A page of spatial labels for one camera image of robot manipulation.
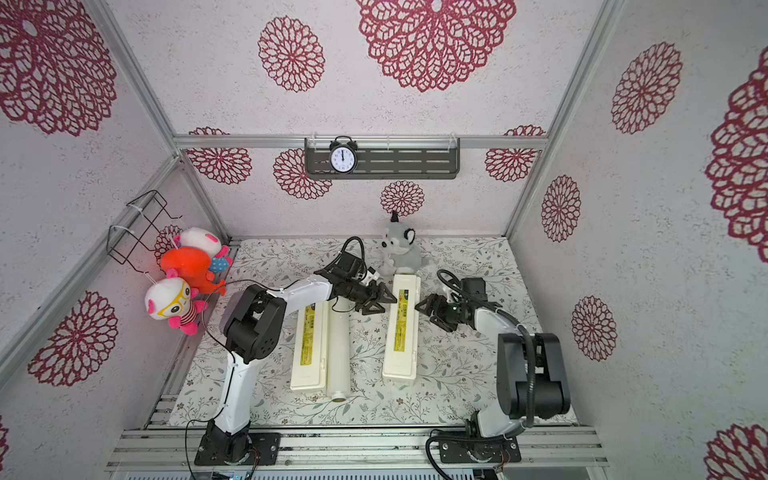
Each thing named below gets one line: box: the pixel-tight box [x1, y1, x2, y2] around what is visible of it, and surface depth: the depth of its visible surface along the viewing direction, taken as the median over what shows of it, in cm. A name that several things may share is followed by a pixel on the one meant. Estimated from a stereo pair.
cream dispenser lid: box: [382, 273, 421, 382], surface depth 87 cm
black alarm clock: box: [329, 135, 358, 175], surface depth 92 cm
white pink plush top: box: [174, 227, 230, 259], surface depth 97 cm
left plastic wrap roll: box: [327, 296, 351, 402], surface depth 87 cm
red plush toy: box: [160, 246, 227, 296], surface depth 93 cm
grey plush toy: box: [379, 210, 422, 280], surface depth 99 cm
